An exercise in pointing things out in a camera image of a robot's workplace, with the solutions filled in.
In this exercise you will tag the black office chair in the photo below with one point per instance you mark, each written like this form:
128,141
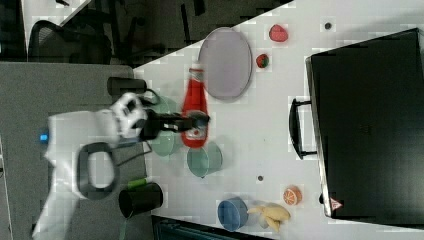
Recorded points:
50,43

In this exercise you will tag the toy orange slice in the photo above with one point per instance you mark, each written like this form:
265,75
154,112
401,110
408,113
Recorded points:
292,195

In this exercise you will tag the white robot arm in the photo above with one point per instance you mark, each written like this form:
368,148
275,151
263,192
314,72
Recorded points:
81,148

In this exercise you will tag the toy strawberry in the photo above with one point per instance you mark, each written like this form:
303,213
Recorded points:
278,34

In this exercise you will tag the grey round plate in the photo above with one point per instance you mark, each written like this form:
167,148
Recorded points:
226,56

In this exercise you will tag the green oval colander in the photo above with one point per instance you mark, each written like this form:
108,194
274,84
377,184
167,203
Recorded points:
167,142

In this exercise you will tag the green mug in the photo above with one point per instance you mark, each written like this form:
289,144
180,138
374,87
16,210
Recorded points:
205,160

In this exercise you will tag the dark grey cup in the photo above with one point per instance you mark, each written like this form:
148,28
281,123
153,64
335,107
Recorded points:
117,86

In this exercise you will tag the silver black toaster oven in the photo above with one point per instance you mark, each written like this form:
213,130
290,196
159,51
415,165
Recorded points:
367,111

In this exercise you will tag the red felt ketchup bottle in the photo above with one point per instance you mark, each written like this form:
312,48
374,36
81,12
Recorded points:
195,105

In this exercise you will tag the black round cup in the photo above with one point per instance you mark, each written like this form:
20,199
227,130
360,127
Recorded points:
140,199

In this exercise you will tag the blue cup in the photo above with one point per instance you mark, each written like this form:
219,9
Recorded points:
232,214

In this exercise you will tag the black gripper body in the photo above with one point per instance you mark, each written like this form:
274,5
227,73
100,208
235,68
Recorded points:
154,124

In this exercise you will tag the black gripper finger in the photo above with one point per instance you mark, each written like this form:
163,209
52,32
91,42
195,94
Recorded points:
192,116
182,127

